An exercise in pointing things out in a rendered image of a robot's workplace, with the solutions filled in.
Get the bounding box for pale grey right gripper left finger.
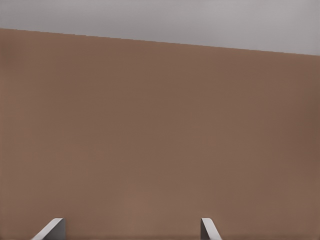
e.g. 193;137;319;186
30;217;66;240

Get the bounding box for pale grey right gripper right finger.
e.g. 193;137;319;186
200;217;223;240

